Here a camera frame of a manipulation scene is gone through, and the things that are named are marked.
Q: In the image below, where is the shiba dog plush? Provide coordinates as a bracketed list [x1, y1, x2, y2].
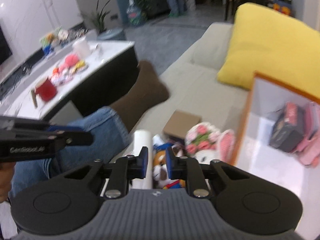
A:
[152, 143, 185, 189]

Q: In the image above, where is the crochet bunny with flowers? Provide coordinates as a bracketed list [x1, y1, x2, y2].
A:
[184, 122, 235, 164]

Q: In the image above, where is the brown cardboard box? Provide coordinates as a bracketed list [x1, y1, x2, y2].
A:
[163, 110, 202, 140]

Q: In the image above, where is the person's left hand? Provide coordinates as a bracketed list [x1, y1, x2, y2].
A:
[0, 163, 16, 203]

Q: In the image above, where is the white long box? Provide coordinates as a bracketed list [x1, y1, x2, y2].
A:
[132, 129, 153, 190]

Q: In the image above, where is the blue jeans leg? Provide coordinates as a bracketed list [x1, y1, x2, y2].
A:
[8, 106, 132, 201]

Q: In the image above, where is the red mug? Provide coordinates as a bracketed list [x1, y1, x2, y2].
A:
[35, 77, 57, 102]

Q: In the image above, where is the brown sock foot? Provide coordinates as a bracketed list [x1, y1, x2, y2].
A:
[110, 61, 170, 132]

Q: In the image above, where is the beige sofa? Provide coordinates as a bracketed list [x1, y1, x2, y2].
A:
[129, 23, 248, 146]

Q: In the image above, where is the pink plush toy on table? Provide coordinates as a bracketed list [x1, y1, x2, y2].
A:
[58, 53, 80, 72]

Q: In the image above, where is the yellow toy on table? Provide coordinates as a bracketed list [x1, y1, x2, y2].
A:
[75, 60, 86, 69]

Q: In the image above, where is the marble coffee table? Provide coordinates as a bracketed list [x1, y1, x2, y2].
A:
[1, 41, 139, 120]

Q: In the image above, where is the white cup on table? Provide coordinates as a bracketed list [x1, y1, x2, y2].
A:
[72, 37, 92, 59]

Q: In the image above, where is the orange storage box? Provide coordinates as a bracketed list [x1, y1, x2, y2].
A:
[233, 73, 319, 239]

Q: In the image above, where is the dark box red top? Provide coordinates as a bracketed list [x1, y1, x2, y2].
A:
[269, 102, 304, 153]

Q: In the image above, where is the pink pouch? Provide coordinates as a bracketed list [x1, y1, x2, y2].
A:
[296, 102, 319, 167]

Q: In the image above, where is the potted green plant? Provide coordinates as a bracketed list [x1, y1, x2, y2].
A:
[89, 0, 111, 33]

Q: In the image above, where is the yellow cushion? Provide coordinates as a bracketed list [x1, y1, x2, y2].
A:
[217, 3, 319, 97]

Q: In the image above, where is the water bottle jug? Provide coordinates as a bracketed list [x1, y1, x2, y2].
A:
[126, 0, 146, 27]

